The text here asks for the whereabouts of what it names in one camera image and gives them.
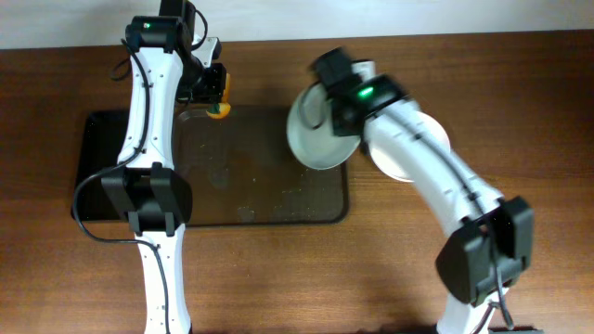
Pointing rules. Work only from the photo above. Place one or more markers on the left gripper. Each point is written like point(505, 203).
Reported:
point(213, 83)

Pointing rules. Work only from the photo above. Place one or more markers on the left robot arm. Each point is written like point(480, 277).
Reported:
point(171, 64)

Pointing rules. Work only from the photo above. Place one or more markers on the black tray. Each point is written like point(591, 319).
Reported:
point(103, 137)

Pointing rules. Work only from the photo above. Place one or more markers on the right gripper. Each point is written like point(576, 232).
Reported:
point(328, 62)

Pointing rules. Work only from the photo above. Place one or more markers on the grey-white plate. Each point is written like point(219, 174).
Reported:
point(310, 133)

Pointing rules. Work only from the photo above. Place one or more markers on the brown translucent tray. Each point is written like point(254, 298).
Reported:
point(242, 172)

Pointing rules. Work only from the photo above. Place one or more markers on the white plate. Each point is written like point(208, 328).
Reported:
point(390, 166)

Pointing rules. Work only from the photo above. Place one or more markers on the green and orange sponge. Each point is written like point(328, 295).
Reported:
point(221, 110)

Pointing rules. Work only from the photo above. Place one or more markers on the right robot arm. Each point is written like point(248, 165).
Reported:
point(489, 238)

